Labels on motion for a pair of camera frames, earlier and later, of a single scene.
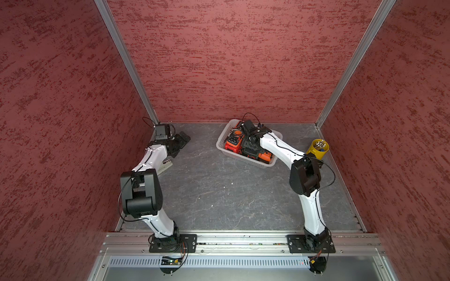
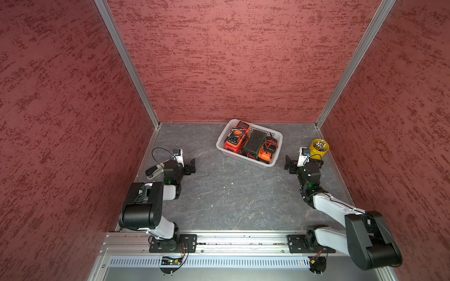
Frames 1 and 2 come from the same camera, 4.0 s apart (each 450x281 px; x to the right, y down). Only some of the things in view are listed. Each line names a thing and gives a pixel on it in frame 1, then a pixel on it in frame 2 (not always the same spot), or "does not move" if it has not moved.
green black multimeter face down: x=251 y=150 does not move
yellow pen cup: x=319 y=148 does not move
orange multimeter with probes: x=266 y=156 does not move
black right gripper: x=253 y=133 -> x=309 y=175
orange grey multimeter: x=235 y=136 does not move
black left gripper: x=181 y=142 -> x=187 y=167
